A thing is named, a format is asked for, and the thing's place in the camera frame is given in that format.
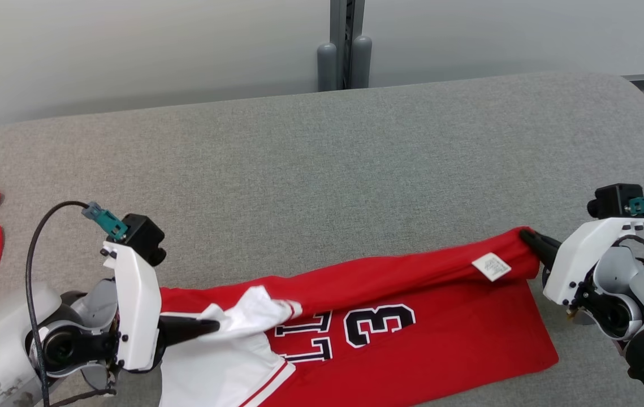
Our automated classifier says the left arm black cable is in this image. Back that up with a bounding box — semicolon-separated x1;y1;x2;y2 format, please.
25;201;92;407

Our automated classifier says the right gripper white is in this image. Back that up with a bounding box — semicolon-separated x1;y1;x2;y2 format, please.
520;218;644;309

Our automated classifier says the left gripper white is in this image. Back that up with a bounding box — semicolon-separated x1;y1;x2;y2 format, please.
101;242;221;373

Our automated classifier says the grey partition post with feet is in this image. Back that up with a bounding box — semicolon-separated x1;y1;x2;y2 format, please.
317;0;373;93

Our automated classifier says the red basketball jersey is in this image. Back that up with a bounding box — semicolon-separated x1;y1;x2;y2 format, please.
158;226;560;407

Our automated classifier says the left teal cable connector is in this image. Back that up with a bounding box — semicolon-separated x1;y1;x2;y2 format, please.
82;202;129;241

